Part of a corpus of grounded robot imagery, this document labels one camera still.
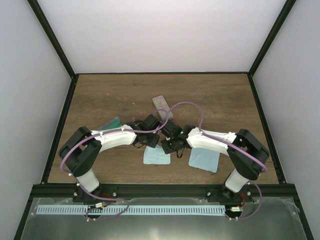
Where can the light blue cloth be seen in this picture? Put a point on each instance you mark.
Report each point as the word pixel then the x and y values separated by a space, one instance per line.
pixel 204 159
pixel 156 156

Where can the light blue slotted cable duct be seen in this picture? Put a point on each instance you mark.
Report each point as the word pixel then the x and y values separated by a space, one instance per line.
pixel 139 210

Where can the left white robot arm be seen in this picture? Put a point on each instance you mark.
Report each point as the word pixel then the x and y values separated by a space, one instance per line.
pixel 79 153

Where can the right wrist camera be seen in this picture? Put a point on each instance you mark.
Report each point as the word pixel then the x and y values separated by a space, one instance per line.
pixel 171 130

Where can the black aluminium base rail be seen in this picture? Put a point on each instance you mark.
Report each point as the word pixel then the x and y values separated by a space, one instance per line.
pixel 212 192

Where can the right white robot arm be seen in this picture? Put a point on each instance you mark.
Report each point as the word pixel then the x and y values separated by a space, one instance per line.
pixel 246 152

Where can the blue-grey glasses case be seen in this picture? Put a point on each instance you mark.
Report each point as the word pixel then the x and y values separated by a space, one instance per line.
pixel 112 124

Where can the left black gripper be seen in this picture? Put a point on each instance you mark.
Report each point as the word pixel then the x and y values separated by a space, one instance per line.
pixel 153 143

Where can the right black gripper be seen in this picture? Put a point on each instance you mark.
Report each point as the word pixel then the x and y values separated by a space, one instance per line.
pixel 167 150

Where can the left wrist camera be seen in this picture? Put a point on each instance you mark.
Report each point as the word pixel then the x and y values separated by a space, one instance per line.
pixel 151 121

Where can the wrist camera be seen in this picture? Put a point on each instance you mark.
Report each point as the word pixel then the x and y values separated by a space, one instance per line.
pixel 171 130
pixel 151 121

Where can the light grey glasses case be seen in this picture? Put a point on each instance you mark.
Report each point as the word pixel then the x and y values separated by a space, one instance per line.
pixel 162 106

